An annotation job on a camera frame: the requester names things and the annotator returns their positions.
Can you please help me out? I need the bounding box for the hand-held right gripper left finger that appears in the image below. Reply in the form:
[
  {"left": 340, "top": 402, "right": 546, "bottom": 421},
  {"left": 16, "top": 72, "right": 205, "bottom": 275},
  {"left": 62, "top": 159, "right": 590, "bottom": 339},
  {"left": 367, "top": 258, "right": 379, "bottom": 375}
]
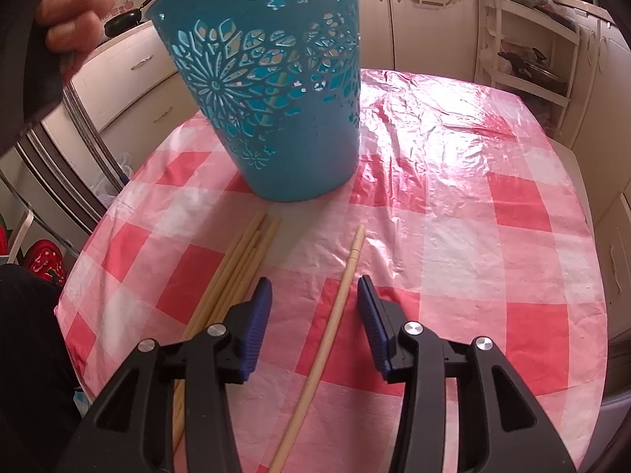
[{"left": 55, "top": 276, "right": 273, "bottom": 473}]

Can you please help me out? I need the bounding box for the red floral cushion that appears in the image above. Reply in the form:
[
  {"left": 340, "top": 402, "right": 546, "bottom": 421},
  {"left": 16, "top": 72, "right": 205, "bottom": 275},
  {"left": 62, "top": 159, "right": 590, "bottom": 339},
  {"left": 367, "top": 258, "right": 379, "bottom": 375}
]
[{"left": 22, "top": 239, "right": 67, "bottom": 287}]

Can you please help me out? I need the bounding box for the person's left hand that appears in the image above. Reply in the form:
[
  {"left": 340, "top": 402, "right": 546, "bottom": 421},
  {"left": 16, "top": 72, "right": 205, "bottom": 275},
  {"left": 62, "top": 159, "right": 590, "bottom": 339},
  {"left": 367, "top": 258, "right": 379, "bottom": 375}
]
[{"left": 38, "top": 0, "right": 130, "bottom": 87}]

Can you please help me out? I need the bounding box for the wooden chopstick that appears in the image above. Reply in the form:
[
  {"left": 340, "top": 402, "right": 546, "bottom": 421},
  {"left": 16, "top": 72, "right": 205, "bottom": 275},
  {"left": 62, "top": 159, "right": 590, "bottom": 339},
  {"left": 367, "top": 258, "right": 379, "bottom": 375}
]
[
  {"left": 269, "top": 225, "right": 366, "bottom": 473},
  {"left": 263, "top": 71, "right": 289, "bottom": 129},
  {"left": 172, "top": 241, "right": 264, "bottom": 451},
  {"left": 194, "top": 227, "right": 264, "bottom": 331},
  {"left": 172, "top": 216, "right": 282, "bottom": 451},
  {"left": 187, "top": 210, "right": 268, "bottom": 336}
]

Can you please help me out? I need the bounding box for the chrome and brown frame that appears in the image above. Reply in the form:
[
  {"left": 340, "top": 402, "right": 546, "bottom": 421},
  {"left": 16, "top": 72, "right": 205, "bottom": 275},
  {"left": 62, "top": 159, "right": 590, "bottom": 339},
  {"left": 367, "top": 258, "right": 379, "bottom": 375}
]
[{"left": 12, "top": 79, "right": 126, "bottom": 262}]

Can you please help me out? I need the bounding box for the blue perforated plastic basket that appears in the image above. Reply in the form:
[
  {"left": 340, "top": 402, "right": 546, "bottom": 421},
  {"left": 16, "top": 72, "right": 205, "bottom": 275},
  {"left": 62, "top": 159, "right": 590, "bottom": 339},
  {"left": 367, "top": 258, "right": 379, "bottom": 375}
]
[{"left": 146, "top": 0, "right": 363, "bottom": 204}]

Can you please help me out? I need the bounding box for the black frying pan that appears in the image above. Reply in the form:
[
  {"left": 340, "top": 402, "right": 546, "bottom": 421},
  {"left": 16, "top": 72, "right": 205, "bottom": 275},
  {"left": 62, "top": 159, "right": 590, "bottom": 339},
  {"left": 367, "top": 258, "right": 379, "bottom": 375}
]
[{"left": 103, "top": 0, "right": 163, "bottom": 37}]

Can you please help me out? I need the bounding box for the red white checkered tablecloth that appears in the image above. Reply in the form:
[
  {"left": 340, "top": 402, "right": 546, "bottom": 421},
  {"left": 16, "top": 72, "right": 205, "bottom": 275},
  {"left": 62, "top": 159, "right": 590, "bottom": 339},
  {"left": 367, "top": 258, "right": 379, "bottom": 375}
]
[{"left": 53, "top": 66, "right": 609, "bottom": 473}]

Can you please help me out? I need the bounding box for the white trolley rack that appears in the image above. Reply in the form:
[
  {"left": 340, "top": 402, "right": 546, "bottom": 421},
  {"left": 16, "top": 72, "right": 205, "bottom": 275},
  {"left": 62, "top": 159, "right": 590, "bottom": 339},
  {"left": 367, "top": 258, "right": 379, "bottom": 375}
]
[{"left": 480, "top": 0, "right": 582, "bottom": 134}]

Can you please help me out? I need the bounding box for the white plastic bag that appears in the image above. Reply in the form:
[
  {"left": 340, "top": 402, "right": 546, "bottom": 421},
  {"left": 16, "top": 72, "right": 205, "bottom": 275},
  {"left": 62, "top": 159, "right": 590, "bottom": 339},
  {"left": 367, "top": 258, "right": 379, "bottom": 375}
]
[{"left": 91, "top": 153, "right": 134, "bottom": 208}]

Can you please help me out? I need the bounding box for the person's leg in dark trousers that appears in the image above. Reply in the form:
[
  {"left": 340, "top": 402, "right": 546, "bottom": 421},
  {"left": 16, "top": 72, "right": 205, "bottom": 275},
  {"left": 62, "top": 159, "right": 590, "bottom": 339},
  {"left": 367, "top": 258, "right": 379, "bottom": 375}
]
[{"left": 0, "top": 263, "right": 94, "bottom": 473}]

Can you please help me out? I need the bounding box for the dark pot on rack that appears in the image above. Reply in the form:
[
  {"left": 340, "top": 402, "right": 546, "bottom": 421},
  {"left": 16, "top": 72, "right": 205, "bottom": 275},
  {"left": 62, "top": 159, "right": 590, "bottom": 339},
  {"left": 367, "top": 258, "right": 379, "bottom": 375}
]
[{"left": 498, "top": 49, "right": 568, "bottom": 97}]

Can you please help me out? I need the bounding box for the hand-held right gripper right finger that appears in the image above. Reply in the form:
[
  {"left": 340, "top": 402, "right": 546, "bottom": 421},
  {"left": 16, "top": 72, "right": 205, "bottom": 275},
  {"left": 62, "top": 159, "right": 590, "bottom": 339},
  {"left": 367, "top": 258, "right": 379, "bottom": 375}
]
[{"left": 356, "top": 274, "right": 579, "bottom": 473}]

